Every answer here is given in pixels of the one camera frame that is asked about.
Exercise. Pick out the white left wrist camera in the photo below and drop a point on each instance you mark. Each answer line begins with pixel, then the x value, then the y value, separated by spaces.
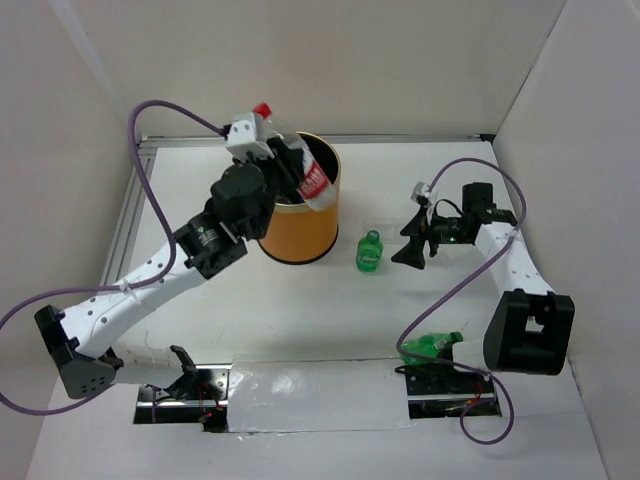
pixel 247 138

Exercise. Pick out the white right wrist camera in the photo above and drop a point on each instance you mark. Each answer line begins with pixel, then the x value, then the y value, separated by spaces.
pixel 422 194

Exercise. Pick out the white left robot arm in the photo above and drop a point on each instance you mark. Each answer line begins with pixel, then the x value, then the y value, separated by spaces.
pixel 83 340

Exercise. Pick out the crushed green plastic bottle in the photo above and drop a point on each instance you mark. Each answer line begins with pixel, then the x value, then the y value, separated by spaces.
pixel 419 351

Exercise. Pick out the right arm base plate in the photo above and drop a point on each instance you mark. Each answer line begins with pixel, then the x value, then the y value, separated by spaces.
pixel 439 391

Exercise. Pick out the orange cylindrical bin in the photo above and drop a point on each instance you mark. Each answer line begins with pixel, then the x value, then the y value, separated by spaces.
pixel 298 235

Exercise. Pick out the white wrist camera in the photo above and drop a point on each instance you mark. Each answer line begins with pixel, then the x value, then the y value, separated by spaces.
pixel 422 194
pixel 247 138

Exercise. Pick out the small green bottle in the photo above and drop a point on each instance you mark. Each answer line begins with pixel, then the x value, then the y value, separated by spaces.
pixel 369 252

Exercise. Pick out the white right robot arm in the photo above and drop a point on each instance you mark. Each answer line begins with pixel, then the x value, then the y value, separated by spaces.
pixel 530 329

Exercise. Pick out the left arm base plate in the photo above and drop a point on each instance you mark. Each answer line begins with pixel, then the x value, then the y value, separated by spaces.
pixel 205 405

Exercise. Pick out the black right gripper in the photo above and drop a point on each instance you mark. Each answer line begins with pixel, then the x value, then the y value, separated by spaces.
pixel 417 227

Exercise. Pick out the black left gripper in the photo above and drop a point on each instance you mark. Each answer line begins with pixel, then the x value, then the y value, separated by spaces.
pixel 287 162

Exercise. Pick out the clear bottle without label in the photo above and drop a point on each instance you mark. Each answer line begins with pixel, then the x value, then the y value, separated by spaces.
pixel 387 228

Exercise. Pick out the clear bottle red label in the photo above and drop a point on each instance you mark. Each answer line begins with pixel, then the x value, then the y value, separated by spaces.
pixel 314 186

